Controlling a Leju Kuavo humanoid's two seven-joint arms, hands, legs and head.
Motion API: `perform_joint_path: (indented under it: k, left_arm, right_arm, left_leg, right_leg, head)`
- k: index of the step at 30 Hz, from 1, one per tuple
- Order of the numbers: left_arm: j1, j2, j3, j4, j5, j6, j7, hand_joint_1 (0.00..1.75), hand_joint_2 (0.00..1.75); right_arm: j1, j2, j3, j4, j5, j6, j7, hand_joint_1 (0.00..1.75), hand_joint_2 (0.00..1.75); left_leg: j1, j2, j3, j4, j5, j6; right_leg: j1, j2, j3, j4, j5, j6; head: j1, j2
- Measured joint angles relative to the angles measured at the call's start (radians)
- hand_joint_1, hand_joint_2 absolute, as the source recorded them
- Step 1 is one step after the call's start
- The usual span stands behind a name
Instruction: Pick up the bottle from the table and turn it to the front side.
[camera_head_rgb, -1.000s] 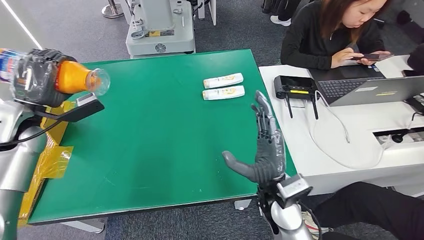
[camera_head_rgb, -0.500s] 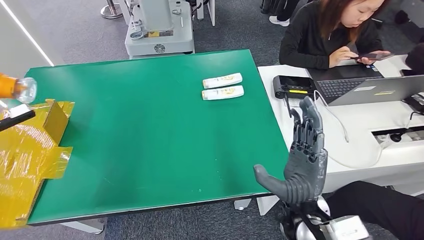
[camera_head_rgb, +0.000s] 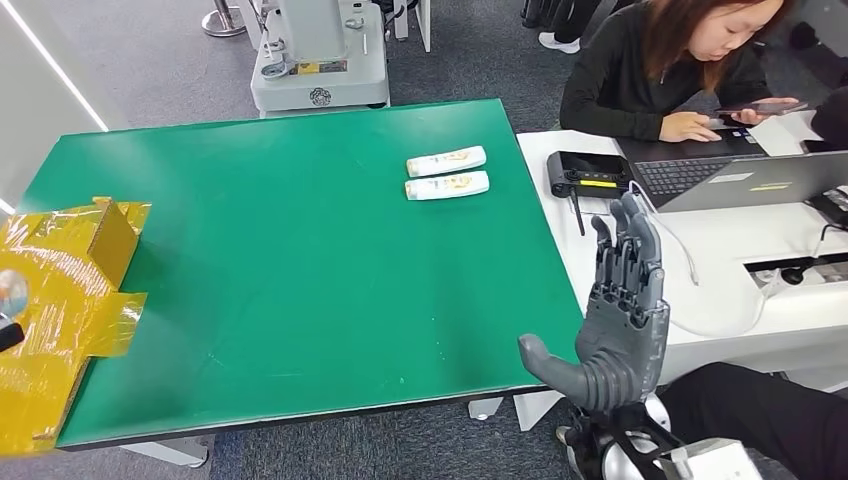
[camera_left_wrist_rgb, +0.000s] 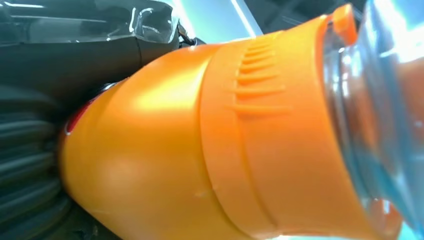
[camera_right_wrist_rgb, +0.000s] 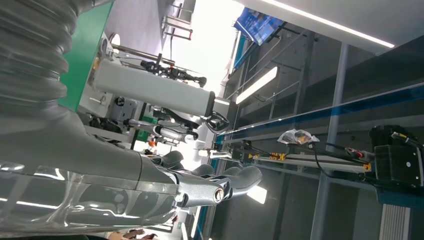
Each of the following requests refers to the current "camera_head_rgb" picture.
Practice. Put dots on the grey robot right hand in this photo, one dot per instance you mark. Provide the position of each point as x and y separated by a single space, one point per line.
623 331

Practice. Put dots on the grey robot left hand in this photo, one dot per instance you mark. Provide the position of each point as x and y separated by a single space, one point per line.
10 336

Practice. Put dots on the orange bottle with clear cap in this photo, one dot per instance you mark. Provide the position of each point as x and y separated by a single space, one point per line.
10 295

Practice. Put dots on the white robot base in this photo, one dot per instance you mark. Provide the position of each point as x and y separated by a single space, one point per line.
321 60

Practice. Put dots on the white shampoo bottle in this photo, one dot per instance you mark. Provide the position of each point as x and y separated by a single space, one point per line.
447 161
447 185

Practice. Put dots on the yellow taped cardboard box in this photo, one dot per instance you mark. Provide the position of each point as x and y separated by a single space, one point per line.
53 311

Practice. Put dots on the person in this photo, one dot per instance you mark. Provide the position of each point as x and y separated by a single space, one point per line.
616 79
762 417
833 116

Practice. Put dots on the black controller with antennas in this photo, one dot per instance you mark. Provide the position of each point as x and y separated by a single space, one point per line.
586 171

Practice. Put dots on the grey laptop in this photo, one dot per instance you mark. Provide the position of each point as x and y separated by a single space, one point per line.
722 179

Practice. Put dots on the desk socket recess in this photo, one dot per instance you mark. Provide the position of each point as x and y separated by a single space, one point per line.
795 266

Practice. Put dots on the white table foot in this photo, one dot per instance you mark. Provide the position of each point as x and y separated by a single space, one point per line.
169 452

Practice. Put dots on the black device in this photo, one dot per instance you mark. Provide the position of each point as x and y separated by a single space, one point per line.
831 205

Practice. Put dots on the smartphone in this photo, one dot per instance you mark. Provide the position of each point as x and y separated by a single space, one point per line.
762 107

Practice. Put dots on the black phone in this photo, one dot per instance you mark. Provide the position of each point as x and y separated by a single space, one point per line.
825 146

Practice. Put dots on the white shoe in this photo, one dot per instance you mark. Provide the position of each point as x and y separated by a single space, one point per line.
558 42

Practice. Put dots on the metal stanchion base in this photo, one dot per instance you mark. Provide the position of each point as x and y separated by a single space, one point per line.
223 21

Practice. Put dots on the white table bracket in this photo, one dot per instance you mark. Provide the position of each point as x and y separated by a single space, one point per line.
533 409

